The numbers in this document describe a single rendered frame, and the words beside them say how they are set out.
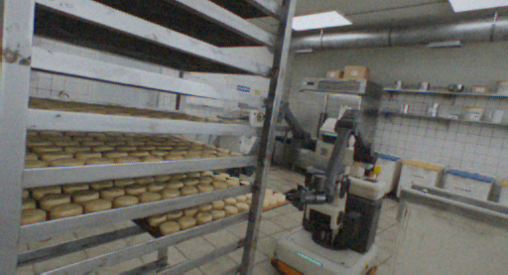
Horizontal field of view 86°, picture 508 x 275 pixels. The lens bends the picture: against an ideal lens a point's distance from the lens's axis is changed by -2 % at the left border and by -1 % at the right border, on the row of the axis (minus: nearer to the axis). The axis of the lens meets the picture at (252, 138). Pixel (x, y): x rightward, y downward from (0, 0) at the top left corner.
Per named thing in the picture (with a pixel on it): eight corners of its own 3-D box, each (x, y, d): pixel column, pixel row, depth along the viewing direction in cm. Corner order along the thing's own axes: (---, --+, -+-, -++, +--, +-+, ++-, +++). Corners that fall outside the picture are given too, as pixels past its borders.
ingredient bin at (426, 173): (392, 202, 474) (401, 158, 466) (403, 198, 519) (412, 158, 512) (428, 213, 436) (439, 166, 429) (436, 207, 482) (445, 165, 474)
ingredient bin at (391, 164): (356, 191, 518) (364, 150, 510) (369, 187, 565) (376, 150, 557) (386, 200, 482) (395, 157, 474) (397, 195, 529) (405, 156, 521)
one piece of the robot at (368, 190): (311, 232, 254) (326, 143, 245) (372, 258, 220) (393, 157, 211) (292, 242, 228) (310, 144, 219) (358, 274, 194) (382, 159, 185)
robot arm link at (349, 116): (363, 104, 136) (343, 102, 142) (355, 127, 132) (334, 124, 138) (375, 147, 169) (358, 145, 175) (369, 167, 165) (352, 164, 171)
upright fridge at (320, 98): (363, 185, 574) (383, 86, 553) (343, 190, 510) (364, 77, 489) (308, 168, 672) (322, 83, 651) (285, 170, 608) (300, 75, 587)
